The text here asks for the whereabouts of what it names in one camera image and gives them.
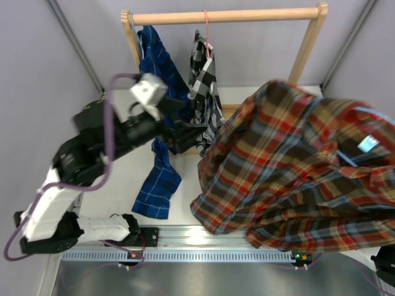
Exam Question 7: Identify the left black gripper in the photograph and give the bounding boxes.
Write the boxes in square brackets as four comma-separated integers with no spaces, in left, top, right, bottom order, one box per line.
[104,95,207,162]

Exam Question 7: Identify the red brown plaid shirt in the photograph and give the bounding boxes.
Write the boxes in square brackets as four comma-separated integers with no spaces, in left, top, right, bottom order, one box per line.
[190,80,394,252]

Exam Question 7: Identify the light blue hanger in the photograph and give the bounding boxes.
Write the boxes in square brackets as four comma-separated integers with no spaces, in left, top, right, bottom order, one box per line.
[304,98,394,167]
[131,13,144,60]

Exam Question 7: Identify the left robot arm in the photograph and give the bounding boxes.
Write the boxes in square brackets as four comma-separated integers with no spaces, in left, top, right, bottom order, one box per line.
[14,96,206,257]

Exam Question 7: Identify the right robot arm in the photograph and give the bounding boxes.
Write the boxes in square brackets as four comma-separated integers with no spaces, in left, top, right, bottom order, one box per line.
[370,245,395,287]

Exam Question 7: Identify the black white checked shirt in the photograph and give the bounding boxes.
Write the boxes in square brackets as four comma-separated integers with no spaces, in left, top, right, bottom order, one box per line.
[188,30,225,157]

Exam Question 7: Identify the blue plaid shirt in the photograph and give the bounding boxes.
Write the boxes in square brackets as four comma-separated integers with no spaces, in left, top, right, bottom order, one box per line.
[132,25,193,220]

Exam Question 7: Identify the wooden clothes rack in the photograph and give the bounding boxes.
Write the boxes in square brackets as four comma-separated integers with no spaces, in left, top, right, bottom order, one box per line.
[121,3,328,132]

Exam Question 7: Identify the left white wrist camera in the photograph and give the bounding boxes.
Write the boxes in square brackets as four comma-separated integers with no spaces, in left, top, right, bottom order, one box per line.
[107,73,168,121]

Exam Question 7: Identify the pink wire hanger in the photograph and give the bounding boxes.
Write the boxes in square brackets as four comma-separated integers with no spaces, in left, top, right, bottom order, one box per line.
[203,9,211,59]

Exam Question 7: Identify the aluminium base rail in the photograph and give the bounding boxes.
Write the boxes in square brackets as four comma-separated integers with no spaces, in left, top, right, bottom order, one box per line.
[58,224,257,248]

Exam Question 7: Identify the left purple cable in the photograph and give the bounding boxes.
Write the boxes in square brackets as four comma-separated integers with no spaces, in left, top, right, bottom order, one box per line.
[2,72,146,269]

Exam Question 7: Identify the white slotted cable duct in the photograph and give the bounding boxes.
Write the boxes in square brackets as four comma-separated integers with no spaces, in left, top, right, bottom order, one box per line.
[62,248,296,263]

